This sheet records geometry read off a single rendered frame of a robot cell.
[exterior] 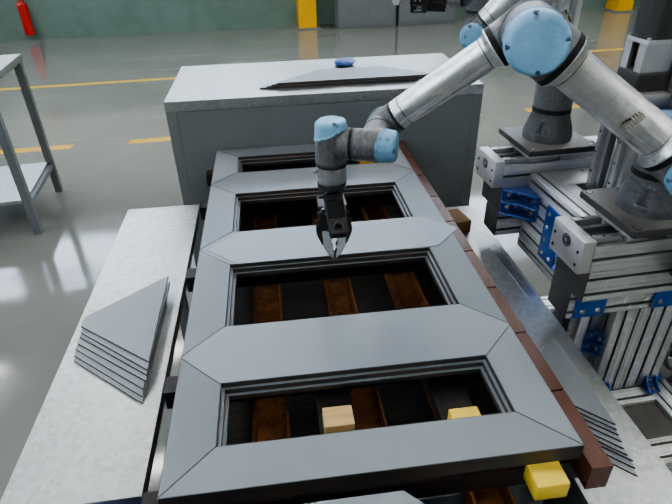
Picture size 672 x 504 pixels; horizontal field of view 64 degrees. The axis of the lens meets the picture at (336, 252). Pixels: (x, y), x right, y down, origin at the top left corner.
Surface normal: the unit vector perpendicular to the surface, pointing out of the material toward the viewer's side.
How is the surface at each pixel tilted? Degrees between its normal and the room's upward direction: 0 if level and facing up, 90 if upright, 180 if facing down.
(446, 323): 0
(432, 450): 0
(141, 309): 0
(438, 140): 90
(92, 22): 90
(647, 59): 90
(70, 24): 90
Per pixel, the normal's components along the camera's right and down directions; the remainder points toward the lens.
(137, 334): -0.02, -0.84
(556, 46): -0.30, 0.44
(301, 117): 0.12, 0.53
